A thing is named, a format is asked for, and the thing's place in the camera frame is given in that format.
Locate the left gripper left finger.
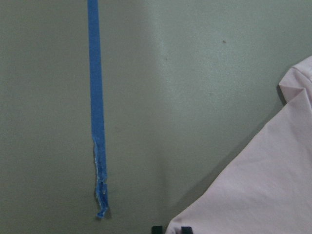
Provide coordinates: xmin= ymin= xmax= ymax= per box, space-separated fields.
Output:
xmin=151 ymin=226 xmax=163 ymax=234

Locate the pink Snoopy t-shirt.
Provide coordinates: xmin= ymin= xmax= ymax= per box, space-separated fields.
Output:
xmin=166 ymin=58 xmax=312 ymax=234

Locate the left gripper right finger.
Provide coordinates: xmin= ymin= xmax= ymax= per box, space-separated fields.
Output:
xmin=181 ymin=226 xmax=192 ymax=234

